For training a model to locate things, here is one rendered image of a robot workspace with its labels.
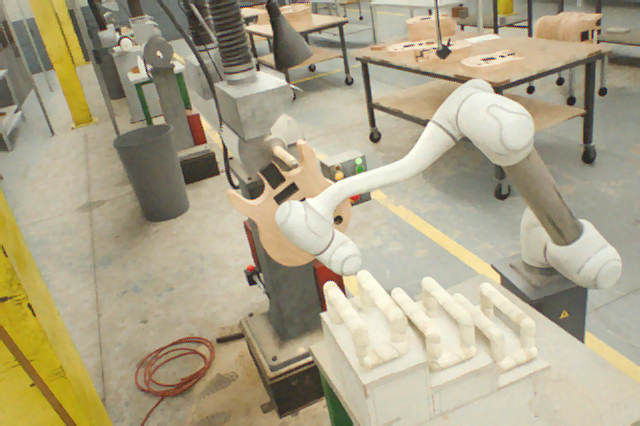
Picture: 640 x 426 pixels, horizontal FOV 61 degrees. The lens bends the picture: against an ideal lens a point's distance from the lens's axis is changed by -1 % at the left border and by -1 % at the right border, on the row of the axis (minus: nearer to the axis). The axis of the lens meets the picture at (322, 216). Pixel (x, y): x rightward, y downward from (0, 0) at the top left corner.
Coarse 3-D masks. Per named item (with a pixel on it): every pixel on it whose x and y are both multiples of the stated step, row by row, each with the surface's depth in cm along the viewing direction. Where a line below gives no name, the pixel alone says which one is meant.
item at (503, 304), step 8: (480, 288) 140; (488, 288) 138; (488, 296) 137; (496, 296) 135; (496, 304) 134; (504, 304) 132; (512, 304) 131; (504, 312) 132; (512, 312) 129; (520, 312) 128; (512, 320) 129; (520, 320) 126; (528, 320) 125; (528, 328) 125
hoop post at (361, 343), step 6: (366, 330) 110; (354, 336) 109; (360, 336) 109; (366, 336) 110; (354, 342) 111; (360, 342) 110; (366, 342) 110; (354, 348) 112; (360, 348) 110; (366, 348) 111; (360, 354) 111; (366, 354) 111
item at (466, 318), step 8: (424, 280) 133; (432, 280) 132; (424, 288) 133; (432, 288) 129; (440, 288) 128; (432, 296) 129; (440, 296) 126; (448, 296) 125; (440, 304) 126; (448, 304) 123; (456, 304) 122; (448, 312) 123; (456, 312) 120; (464, 312) 119; (456, 320) 120; (464, 320) 118; (472, 320) 118
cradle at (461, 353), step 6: (456, 348) 120; (462, 348) 120; (468, 348) 120; (474, 348) 120; (444, 354) 119; (450, 354) 119; (456, 354) 119; (462, 354) 119; (468, 354) 120; (474, 354) 120; (438, 360) 118; (444, 360) 118; (450, 360) 119; (456, 360) 119; (462, 360) 120; (432, 366) 119; (438, 366) 118; (444, 366) 118
